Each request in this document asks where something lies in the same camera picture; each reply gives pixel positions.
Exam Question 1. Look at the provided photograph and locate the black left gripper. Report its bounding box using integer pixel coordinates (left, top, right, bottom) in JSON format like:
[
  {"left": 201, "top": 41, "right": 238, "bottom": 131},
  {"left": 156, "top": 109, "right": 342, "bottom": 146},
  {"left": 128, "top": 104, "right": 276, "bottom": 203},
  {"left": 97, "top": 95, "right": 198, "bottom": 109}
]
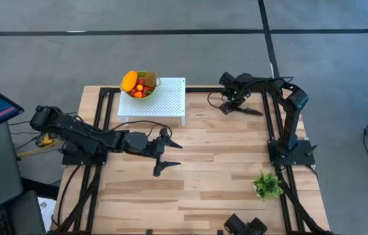
[{"left": 146, "top": 127, "right": 184, "bottom": 178}]

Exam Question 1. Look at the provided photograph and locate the brown toy kiwi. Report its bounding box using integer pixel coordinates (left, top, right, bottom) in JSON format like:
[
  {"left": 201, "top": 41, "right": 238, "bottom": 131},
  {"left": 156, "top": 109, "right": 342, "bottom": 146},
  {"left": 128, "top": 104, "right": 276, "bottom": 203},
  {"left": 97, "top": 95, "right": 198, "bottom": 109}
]
[{"left": 144, "top": 71, "right": 158, "bottom": 89}]

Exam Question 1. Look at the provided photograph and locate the yellow orange toy mango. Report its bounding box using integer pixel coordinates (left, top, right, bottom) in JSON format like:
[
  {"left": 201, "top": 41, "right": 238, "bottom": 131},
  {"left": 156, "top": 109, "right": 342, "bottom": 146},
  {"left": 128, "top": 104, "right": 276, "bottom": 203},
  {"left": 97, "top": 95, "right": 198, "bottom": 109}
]
[{"left": 121, "top": 70, "right": 139, "bottom": 93}]

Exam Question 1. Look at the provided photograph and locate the white perforated shelf riser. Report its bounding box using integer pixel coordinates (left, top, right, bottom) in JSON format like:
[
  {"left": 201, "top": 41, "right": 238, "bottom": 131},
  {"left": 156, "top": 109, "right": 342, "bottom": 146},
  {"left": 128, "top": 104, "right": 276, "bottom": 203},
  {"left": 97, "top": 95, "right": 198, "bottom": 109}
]
[{"left": 117, "top": 77, "right": 187, "bottom": 127}]

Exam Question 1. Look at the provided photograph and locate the green colander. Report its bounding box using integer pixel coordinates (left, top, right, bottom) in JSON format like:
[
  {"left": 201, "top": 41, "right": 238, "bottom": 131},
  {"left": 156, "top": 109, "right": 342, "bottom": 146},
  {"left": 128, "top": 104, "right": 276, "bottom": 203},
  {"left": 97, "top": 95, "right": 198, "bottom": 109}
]
[{"left": 119, "top": 70, "right": 161, "bottom": 101}]

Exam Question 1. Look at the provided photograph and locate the black blocky device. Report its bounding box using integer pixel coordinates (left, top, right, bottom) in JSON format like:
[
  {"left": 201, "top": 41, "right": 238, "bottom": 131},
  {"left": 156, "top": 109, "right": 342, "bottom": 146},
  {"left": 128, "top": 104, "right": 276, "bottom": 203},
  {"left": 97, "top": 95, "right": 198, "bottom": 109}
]
[
  {"left": 223, "top": 213, "right": 247, "bottom": 235},
  {"left": 245, "top": 217, "right": 268, "bottom": 235}
]

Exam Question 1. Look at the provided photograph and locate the green artificial plant bunch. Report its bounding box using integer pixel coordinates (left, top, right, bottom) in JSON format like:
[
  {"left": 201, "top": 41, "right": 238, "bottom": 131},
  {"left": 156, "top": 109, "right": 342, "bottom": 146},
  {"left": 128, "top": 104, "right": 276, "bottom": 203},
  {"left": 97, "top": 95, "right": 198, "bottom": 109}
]
[{"left": 252, "top": 172, "right": 284, "bottom": 200}]

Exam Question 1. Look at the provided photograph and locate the white paper sheet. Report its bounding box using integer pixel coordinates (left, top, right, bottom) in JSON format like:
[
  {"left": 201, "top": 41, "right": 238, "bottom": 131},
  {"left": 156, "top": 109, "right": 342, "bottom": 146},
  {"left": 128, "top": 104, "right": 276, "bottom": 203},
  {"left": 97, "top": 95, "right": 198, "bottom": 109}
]
[{"left": 37, "top": 196, "right": 57, "bottom": 231}]

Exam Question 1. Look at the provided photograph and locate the black box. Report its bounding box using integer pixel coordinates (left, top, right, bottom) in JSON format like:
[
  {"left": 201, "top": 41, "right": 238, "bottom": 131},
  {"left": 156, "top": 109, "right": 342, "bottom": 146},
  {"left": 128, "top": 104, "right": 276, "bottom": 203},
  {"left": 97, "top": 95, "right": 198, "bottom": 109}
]
[{"left": 7, "top": 191, "right": 46, "bottom": 235}]

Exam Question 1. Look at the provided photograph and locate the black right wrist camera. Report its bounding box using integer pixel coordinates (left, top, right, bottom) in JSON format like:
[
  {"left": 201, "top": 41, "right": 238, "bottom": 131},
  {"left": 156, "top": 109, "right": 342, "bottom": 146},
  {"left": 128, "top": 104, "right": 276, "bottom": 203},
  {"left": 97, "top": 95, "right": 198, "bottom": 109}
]
[{"left": 219, "top": 102, "right": 238, "bottom": 116}]

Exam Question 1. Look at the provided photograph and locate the black right gripper cable loop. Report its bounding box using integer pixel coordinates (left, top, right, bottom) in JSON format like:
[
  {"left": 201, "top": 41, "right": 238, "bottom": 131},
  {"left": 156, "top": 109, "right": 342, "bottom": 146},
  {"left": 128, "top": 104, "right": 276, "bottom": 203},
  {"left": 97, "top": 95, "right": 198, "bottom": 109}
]
[{"left": 207, "top": 90, "right": 229, "bottom": 110}]

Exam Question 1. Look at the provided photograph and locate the black left wrist camera cable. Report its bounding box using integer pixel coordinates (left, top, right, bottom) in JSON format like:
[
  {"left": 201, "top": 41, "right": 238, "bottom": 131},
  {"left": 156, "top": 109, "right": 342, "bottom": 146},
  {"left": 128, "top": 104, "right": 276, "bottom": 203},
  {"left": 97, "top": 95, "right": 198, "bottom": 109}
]
[{"left": 110, "top": 119, "right": 174, "bottom": 140}]

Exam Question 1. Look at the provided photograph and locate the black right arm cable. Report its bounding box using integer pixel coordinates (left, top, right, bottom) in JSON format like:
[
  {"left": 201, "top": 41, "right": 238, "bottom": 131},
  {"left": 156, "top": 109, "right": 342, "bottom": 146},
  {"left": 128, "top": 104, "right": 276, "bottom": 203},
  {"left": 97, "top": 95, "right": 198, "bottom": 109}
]
[{"left": 249, "top": 76, "right": 295, "bottom": 86}]

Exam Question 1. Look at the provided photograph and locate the black power cable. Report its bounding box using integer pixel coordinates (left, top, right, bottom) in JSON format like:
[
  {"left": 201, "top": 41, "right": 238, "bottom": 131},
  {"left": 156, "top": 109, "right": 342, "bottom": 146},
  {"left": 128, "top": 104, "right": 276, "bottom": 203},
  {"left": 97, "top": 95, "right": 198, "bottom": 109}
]
[{"left": 56, "top": 164, "right": 84, "bottom": 229}]

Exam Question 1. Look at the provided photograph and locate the yellow cable coil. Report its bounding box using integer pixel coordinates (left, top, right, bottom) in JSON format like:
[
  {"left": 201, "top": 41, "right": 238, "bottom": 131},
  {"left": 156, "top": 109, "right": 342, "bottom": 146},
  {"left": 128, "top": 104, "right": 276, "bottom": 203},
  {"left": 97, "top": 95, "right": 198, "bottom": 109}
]
[{"left": 17, "top": 132, "right": 57, "bottom": 158}]

